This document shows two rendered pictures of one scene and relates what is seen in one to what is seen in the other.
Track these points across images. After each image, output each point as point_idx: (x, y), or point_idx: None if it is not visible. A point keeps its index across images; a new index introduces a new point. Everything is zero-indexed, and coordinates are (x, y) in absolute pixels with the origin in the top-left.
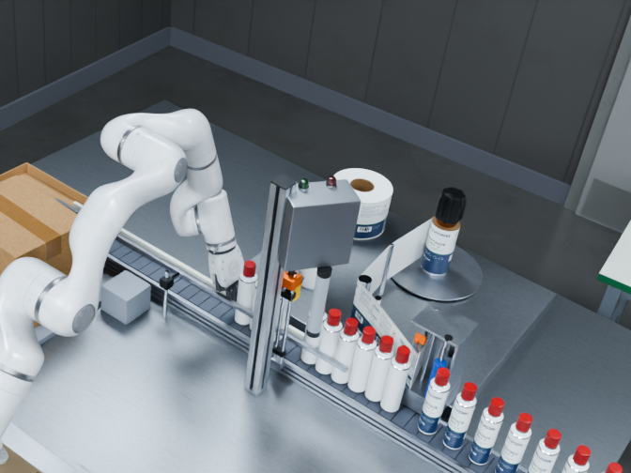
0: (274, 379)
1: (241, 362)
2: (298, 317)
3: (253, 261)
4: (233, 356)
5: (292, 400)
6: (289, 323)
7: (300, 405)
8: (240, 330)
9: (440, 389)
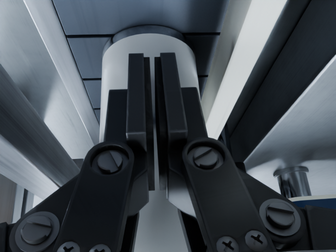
0: (76, 122)
1: (35, 67)
2: (280, 128)
3: None
4: (25, 40)
5: (68, 148)
6: (273, 89)
7: (71, 155)
8: (85, 81)
9: None
